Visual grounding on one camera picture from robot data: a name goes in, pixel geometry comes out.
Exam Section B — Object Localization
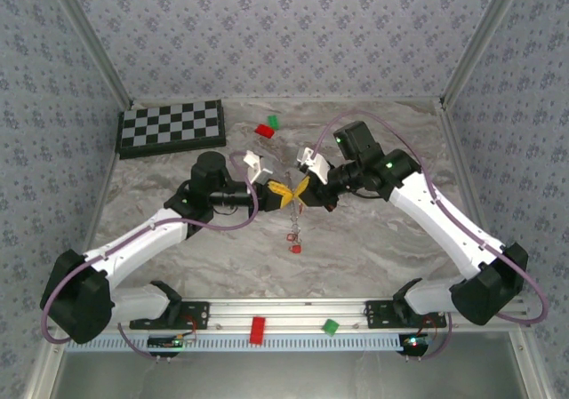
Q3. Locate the black grey checkerboard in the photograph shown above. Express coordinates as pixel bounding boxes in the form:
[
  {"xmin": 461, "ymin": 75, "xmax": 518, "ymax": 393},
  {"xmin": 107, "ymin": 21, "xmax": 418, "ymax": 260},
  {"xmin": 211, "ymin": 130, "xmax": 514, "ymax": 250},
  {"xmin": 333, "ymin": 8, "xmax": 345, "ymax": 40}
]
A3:
[{"xmin": 114, "ymin": 99, "xmax": 227, "ymax": 160}]

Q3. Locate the long red toy brick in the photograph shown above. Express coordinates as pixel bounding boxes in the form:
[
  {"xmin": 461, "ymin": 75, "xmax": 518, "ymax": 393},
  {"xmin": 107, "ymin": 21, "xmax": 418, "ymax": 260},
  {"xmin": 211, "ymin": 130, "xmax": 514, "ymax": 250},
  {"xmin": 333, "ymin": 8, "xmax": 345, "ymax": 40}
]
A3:
[{"xmin": 248, "ymin": 315, "xmax": 267, "ymax": 346}]

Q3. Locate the left circuit board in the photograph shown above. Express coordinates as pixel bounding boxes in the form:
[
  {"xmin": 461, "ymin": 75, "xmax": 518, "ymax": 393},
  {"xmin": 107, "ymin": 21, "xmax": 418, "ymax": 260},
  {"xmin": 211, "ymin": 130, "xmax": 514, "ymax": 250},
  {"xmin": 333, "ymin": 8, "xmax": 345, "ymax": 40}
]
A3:
[{"xmin": 148, "ymin": 335, "xmax": 184, "ymax": 351}]

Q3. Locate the circuit board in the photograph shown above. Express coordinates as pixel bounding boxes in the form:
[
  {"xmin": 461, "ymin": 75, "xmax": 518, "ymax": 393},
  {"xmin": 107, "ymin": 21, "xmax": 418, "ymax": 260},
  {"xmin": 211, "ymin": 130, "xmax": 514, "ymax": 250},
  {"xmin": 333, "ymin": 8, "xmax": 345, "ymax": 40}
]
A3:
[
  {"xmin": 148, "ymin": 335, "xmax": 184, "ymax": 351},
  {"xmin": 399, "ymin": 332, "xmax": 435, "ymax": 355}
]

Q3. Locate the grey metal panel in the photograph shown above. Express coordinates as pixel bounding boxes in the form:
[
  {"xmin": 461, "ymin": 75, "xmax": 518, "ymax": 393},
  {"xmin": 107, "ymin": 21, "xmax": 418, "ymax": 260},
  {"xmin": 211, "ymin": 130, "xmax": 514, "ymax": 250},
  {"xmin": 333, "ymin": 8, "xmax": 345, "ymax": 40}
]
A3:
[{"xmin": 48, "ymin": 334, "xmax": 530, "ymax": 399}]

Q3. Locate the right circuit board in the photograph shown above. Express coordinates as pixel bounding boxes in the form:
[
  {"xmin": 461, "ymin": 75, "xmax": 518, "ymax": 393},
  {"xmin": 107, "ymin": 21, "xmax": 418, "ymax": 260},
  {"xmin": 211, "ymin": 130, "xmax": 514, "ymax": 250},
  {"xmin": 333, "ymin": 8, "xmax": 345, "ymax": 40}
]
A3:
[{"xmin": 399, "ymin": 332, "xmax": 435, "ymax": 355}]

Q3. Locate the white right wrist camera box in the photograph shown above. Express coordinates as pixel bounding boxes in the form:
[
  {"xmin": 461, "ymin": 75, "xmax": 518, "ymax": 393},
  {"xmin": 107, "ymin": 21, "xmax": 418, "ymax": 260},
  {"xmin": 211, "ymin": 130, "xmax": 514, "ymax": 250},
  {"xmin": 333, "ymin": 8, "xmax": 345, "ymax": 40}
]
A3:
[{"xmin": 295, "ymin": 147, "xmax": 330, "ymax": 185}]

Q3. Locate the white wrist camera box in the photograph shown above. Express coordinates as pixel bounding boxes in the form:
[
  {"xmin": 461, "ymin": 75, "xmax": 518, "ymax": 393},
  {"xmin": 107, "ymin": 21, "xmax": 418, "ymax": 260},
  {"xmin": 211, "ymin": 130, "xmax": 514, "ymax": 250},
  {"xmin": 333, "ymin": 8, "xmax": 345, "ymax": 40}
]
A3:
[
  {"xmin": 295, "ymin": 147, "xmax": 330, "ymax": 185},
  {"xmin": 242, "ymin": 149, "xmax": 275, "ymax": 187}
]

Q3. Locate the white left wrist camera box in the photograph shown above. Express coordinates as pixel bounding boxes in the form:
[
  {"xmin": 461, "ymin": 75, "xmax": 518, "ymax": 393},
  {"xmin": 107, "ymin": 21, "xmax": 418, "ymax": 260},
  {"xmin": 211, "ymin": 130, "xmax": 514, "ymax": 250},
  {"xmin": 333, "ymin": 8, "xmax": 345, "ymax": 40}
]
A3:
[{"xmin": 242, "ymin": 149, "xmax": 275, "ymax": 187}]

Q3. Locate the aluminium side rail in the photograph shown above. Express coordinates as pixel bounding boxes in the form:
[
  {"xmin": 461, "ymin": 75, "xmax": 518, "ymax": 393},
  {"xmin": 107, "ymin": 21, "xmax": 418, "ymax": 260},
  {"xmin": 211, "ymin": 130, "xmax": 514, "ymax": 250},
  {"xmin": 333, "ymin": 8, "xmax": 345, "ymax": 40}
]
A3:
[
  {"xmin": 437, "ymin": 99, "xmax": 506, "ymax": 258},
  {"xmin": 82, "ymin": 100, "xmax": 134, "ymax": 258}
]

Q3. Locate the aluminium front rail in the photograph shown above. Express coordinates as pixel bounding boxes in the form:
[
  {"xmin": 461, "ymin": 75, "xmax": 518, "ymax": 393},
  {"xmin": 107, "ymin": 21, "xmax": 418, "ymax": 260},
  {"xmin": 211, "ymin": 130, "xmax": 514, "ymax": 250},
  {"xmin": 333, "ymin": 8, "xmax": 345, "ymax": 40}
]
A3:
[{"xmin": 44, "ymin": 296, "xmax": 533, "ymax": 333}]

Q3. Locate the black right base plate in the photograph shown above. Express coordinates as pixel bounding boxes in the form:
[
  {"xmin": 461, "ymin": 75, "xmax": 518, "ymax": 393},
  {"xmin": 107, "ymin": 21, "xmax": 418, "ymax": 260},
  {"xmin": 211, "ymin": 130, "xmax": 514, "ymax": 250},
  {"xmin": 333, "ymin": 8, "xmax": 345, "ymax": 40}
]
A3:
[{"xmin": 365, "ymin": 299, "xmax": 447, "ymax": 329}]

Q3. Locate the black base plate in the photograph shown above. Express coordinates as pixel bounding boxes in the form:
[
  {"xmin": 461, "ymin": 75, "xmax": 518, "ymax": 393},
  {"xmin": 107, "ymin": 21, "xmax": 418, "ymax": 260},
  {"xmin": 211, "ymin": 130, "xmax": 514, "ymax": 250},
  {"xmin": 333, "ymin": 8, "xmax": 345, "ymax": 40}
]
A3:
[
  {"xmin": 365, "ymin": 299, "xmax": 447, "ymax": 329},
  {"xmin": 129, "ymin": 300, "xmax": 211, "ymax": 331}
]

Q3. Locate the blue slotted cable duct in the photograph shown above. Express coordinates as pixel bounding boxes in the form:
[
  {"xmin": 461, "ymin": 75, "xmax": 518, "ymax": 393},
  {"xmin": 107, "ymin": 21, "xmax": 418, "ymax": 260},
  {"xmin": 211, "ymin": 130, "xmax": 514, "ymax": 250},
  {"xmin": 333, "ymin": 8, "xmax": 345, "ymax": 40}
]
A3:
[{"xmin": 66, "ymin": 331, "xmax": 404, "ymax": 352}]

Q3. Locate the red wire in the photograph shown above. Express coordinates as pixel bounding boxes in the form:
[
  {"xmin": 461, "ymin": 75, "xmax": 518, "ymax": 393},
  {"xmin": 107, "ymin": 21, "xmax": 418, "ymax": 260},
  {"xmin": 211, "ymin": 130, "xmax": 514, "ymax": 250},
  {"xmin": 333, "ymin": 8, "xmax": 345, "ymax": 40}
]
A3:
[
  {"xmin": 180, "ymin": 313, "xmax": 198, "ymax": 343},
  {"xmin": 420, "ymin": 316, "xmax": 441, "ymax": 342}
]

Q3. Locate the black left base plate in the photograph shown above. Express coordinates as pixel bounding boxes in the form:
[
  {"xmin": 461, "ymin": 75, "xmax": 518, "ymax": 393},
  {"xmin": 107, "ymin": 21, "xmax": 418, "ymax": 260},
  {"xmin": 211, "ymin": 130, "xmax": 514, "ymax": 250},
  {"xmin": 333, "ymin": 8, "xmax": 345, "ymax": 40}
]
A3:
[{"xmin": 129, "ymin": 300, "xmax": 211, "ymax": 331}]

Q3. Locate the aluminium frame post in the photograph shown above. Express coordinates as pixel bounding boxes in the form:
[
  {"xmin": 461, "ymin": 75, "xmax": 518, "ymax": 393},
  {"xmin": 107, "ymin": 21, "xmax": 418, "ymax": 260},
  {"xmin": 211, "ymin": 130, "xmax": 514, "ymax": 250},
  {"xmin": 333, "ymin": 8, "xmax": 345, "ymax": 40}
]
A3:
[
  {"xmin": 439, "ymin": 0, "xmax": 530, "ymax": 107},
  {"xmin": 46, "ymin": 0, "xmax": 134, "ymax": 109}
]

